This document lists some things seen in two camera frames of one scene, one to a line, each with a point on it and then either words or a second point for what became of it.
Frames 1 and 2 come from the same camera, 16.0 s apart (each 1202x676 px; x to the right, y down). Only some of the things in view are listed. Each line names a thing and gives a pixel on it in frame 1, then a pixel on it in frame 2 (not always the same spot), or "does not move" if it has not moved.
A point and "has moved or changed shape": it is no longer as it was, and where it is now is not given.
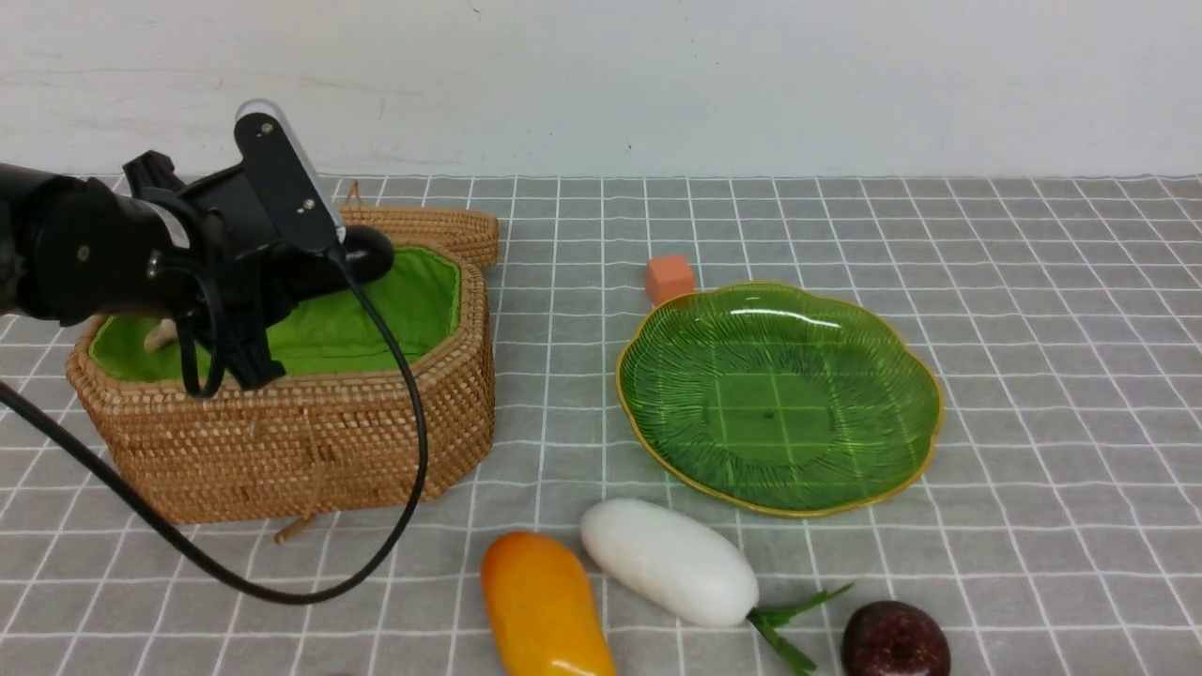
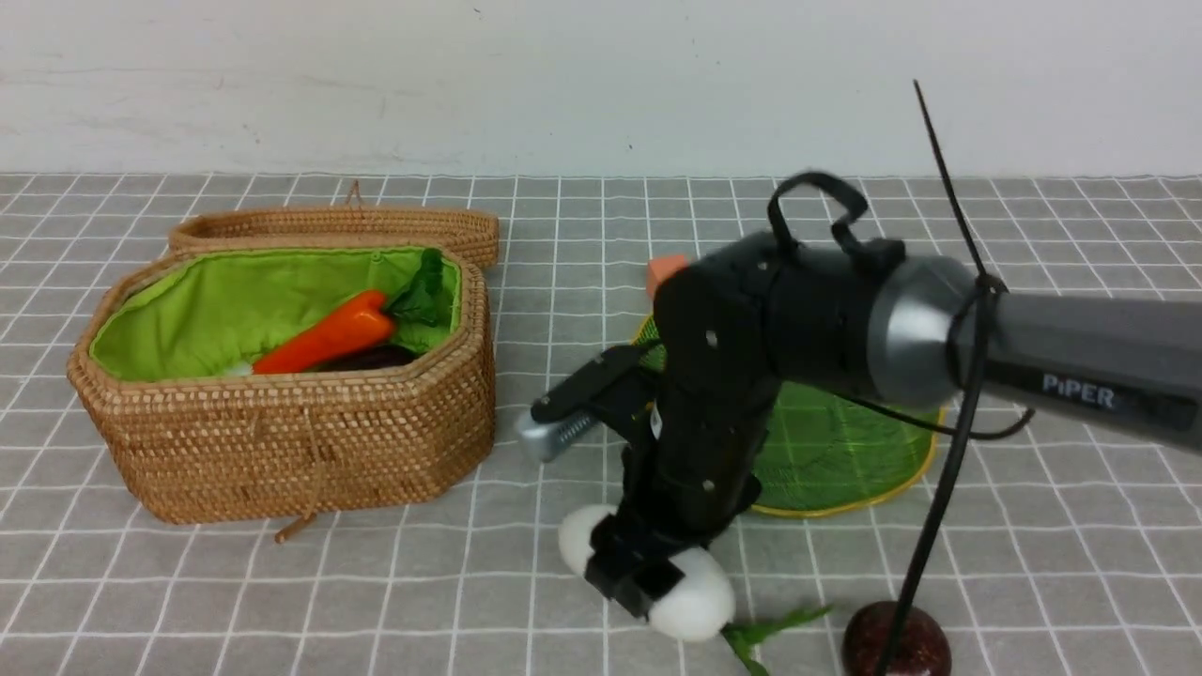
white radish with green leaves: x=684 y=569 has moved or changed shape
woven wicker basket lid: x=473 y=237 does not move
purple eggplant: x=312 y=273 to x=376 y=356
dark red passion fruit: x=894 y=637 does not move
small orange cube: x=667 y=277 does not move
